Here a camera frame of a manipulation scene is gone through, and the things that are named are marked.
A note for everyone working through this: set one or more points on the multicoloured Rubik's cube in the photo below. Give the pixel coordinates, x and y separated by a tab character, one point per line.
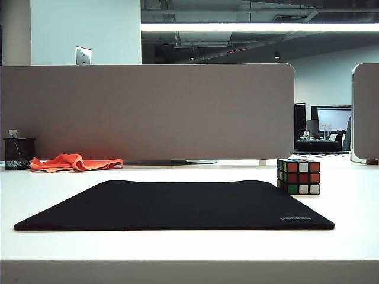
299	177

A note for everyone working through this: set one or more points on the black UGREEN mouse pad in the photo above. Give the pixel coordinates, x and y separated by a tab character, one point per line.
165	207

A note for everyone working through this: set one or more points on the wide grey desk divider panel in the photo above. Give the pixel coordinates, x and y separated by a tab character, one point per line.
148	112

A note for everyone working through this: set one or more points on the dark unlit background monitor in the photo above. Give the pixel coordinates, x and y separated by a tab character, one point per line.
299	118

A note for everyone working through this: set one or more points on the orange cloth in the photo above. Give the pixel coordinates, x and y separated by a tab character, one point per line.
77	162

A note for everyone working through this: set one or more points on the black pendant ceiling lamp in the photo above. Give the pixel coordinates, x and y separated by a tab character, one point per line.
277	54

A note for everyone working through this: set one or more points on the black round ottoman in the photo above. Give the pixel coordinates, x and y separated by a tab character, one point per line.
316	145

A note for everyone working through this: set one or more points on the long white ceiling light strip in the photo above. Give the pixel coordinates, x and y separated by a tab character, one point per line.
254	27

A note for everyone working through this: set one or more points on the lit background monitor screen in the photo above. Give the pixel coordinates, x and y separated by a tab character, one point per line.
333	116

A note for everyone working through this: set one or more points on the black mesh pen holder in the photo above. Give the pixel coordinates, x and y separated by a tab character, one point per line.
18	154

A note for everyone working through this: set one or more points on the silver clip in pen holder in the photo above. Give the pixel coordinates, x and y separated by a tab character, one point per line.
13	133

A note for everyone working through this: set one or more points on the narrow grey desk divider panel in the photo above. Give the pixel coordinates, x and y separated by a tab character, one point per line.
367	112

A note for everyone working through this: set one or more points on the brown wooden divider foot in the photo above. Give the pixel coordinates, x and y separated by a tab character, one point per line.
372	161

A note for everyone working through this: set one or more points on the white divider foot bracket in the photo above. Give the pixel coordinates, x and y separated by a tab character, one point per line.
263	162

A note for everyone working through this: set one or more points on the metal wall switch plate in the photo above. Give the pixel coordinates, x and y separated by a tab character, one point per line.
83	55

